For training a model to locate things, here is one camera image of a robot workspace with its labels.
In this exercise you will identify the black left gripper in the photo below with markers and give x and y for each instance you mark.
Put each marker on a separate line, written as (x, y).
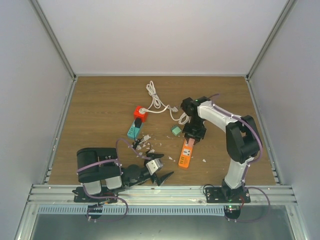
(161, 180)

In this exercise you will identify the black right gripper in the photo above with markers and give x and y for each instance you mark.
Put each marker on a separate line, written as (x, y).
(197, 137)

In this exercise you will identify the green square adapter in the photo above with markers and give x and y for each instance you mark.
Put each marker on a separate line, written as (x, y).
(176, 130)

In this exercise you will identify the black power adapter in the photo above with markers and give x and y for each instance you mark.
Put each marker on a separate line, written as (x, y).
(137, 122)

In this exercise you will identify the red cube power socket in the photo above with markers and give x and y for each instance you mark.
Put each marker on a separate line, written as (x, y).
(140, 113)

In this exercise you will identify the pink square adapter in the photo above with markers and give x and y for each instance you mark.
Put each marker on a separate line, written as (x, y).
(191, 142)

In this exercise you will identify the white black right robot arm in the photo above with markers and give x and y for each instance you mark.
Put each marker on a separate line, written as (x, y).
(243, 142)

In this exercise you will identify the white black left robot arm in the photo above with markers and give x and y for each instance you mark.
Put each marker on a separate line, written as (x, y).
(100, 171)

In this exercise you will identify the orange power strip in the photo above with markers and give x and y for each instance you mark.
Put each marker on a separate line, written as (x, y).
(185, 156)

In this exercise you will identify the teal power strip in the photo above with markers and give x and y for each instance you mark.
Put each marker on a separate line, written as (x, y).
(134, 131)

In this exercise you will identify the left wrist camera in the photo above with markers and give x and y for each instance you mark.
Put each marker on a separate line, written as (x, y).
(154, 165)

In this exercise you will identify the slotted cable duct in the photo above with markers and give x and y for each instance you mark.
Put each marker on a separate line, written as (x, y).
(135, 210)

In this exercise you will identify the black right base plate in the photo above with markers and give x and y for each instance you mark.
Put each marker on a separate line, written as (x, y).
(223, 194)

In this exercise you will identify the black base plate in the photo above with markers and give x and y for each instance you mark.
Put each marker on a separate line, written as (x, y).
(105, 196)
(223, 194)

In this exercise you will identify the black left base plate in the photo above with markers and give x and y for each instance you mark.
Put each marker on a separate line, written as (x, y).
(105, 196)

